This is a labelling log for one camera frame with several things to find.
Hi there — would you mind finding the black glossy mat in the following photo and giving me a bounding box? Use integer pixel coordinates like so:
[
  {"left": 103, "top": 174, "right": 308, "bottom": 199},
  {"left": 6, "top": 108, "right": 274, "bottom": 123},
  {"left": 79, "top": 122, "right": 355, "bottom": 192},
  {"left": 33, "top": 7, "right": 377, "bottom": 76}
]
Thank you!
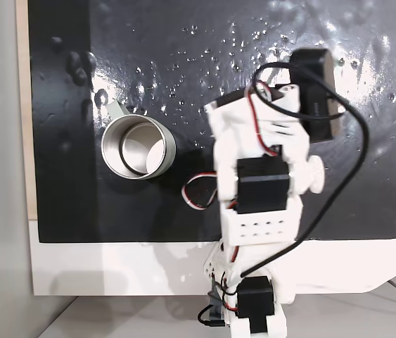
[{"left": 27, "top": 0, "right": 396, "bottom": 244}]

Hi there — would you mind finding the pale green steel-lined mug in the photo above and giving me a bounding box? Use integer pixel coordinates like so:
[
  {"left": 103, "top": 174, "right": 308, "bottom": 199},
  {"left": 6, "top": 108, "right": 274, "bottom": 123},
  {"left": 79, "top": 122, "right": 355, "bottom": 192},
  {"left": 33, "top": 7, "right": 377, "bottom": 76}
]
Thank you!
[{"left": 101, "top": 100, "right": 177, "bottom": 180}]

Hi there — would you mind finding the dark table clamp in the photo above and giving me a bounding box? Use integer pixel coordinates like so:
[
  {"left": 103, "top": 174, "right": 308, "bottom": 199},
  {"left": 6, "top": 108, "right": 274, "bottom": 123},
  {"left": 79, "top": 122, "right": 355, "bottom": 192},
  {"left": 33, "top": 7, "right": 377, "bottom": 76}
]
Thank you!
[{"left": 197, "top": 281, "right": 231, "bottom": 329}]

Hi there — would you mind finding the pale wooden board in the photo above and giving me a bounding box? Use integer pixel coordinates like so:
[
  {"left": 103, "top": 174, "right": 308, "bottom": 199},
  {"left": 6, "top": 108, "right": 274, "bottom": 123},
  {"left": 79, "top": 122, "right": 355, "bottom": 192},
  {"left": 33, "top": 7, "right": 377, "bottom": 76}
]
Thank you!
[{"left": 14, "top": 0, "right": 39, "bottom": 223}]

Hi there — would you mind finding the black oval camera box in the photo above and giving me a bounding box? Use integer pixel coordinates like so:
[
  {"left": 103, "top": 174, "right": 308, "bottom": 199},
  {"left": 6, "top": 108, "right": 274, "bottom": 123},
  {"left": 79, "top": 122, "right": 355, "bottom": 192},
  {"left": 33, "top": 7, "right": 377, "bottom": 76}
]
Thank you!
[{"left": 286, "top": 48, "right": 347, "bottom": 144}]

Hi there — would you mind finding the black camera cable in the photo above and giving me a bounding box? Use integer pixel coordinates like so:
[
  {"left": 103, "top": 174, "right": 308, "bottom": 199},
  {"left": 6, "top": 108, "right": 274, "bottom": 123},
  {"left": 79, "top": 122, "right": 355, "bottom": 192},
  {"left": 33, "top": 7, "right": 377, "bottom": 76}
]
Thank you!
[{"left": 241, "top": 62, "right": 371, "bottom": 279}]

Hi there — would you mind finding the red white black servo cable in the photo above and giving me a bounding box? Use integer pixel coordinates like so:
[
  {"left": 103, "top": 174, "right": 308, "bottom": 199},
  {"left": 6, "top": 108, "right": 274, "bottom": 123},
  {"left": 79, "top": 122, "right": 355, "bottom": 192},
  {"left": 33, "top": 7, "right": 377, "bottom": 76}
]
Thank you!
[{"left": 181, "top": 171, "right": 220, "bottom": 212}]

